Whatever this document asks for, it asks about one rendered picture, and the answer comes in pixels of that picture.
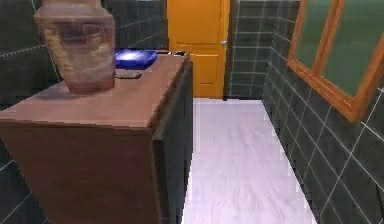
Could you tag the brown reddish engraved urn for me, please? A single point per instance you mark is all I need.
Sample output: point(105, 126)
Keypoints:
point(80, 50)

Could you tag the orange room door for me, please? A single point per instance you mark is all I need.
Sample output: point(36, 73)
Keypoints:
point(198, 43)

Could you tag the small grey flat remote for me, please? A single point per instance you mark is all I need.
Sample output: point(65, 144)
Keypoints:
point(128, 75)

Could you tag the grey round door knob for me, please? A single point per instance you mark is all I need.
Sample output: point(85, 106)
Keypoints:
point(223, 43)

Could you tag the blue square box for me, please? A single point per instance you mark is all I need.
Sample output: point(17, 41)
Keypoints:
point(136, 59)

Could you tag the brown wooden cabinet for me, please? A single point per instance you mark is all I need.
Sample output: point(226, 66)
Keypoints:
point(100, 150)

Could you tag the orange framed window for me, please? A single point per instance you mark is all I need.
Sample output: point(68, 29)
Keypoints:
point(336, 50)

